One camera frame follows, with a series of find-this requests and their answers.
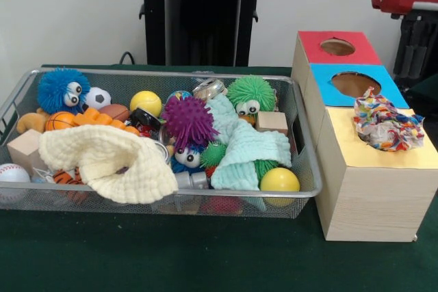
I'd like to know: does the multicolour knotted rag cloth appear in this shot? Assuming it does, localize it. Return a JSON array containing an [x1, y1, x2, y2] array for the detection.
[[353, 86, 426, 152]]

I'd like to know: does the mint green knitted cloth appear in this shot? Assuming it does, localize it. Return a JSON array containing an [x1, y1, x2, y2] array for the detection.
[[205, 95, 293, 191]]

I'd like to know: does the cream knitted cloth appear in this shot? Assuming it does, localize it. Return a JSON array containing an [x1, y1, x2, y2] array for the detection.
[[38, 124, 179, 204]]

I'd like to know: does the wooden box with three holes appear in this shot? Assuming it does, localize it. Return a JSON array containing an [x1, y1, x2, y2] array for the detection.
[[290, 31, 438, 243]]

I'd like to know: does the shallow silver mesh bin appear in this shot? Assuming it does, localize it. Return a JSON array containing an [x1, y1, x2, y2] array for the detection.
[[0, 68, 323, 220]]

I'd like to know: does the dark green side table cloth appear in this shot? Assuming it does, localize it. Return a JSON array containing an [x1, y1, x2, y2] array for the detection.
[[409, 72, 438, 110]]

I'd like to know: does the small wooden cube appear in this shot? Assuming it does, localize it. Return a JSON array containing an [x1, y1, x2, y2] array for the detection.
[[256, 111, 289, 135]]

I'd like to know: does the green spiky ball with eyes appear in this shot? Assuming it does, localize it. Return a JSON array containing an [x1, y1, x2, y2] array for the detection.
[[226, 75, 276, 117]]

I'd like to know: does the yellow plastic ball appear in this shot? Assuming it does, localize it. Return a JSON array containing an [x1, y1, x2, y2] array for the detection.
[[259, 167, 300, 206]]

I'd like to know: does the purple spiky rubber ball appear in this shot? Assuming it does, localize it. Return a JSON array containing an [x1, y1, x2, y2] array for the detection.
[[161, 95, 220, 152]]

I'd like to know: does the yellow tennis ball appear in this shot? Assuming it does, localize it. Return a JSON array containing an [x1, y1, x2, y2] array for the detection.
[[129, 90, 163, 118]]

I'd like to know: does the small soccer ball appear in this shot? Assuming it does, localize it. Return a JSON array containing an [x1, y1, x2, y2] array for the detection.
[[83, 86, 113, 108]]

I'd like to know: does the blue spiky rubber ball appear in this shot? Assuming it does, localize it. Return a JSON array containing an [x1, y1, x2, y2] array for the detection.
[[36, 67, 92, 116]]

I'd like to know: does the white baseball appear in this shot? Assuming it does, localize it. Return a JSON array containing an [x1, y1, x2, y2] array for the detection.
[[0, 163, 31, 204]]

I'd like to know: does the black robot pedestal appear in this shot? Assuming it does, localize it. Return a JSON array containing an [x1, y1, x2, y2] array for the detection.
[[131, 0, 276, 67]]

